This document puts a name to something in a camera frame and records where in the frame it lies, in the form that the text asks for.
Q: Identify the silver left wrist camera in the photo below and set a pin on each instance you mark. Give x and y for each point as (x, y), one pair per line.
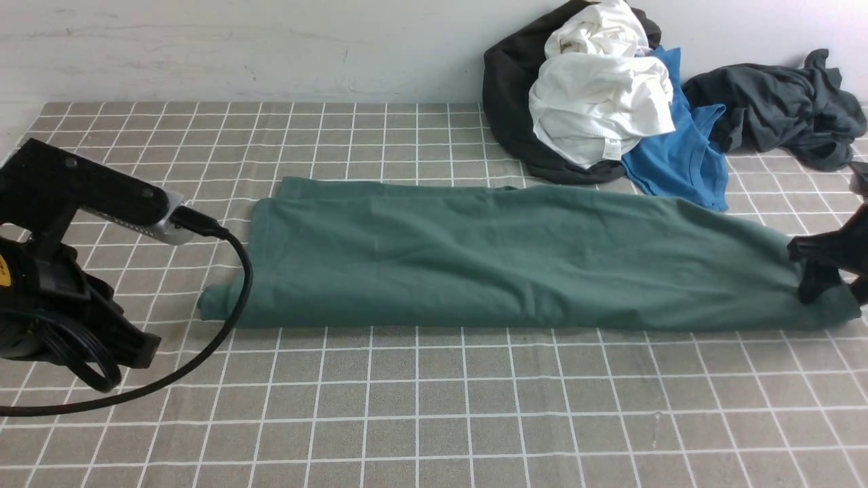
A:
(41, 181)

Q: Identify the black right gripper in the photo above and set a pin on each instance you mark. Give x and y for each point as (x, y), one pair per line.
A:
(824, 255)

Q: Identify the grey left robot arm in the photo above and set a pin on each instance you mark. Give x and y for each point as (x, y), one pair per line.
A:
(52, 311)

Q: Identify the black garment under pile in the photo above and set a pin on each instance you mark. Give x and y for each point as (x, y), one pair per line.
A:
(510, 69)

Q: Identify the blue shirt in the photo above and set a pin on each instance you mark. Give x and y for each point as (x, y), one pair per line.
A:
(685, 163)

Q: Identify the grey checkered tablecloth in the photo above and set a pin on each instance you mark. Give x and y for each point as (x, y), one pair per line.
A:
(432, 407)

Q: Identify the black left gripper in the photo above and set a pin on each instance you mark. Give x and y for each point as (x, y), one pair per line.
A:
(52, 311)

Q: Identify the white shirt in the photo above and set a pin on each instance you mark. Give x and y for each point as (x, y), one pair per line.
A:
(600, 90)

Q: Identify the green long sleeve shirt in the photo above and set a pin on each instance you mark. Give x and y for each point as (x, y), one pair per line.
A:
(332, 254)

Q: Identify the dark grey crumpled garment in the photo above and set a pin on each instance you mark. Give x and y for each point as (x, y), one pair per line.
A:
(803, 110)

